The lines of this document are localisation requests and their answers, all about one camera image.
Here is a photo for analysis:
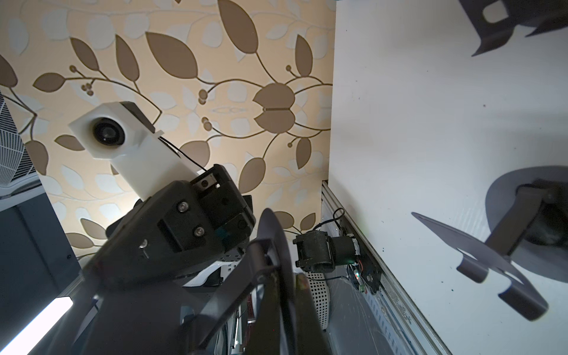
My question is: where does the aluminium front rail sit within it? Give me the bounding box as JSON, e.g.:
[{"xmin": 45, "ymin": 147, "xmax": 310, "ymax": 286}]
[{"xmin": 320, "ymin": 180, "xmax": 451, "ymax": 355}]

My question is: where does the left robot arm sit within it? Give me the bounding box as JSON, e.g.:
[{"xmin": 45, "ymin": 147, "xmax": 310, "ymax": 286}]
[{"xmin": 48, "ymin": 165, "xmax": 357, "ymax": 354}]

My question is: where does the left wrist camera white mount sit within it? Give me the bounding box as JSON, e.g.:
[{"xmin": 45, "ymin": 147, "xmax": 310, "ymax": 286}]
[{"xmin": 69, "ymin": 101, "xmax": 200, "ymax": 201}]

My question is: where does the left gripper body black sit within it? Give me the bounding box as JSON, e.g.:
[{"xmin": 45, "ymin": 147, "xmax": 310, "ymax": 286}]
[{"xmin": 106, "ymin": 164, "xmax": 255, "ymax": 266}]

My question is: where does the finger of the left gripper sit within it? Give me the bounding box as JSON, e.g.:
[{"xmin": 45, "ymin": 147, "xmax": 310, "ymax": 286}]
[{"xmin": 47, "ymin": 241, "xmax": 213, "ymax": 354}]

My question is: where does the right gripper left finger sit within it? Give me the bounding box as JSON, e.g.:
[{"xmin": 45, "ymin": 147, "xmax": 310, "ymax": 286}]
[{"xmin": 245, "ymin": 272, "xmax": 283, "ymax": 355}]

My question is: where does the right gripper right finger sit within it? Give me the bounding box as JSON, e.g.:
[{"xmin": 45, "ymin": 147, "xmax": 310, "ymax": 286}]
[{"xmin": 295, "ymin": 274, "xmax": 331, "ymax": 355}]

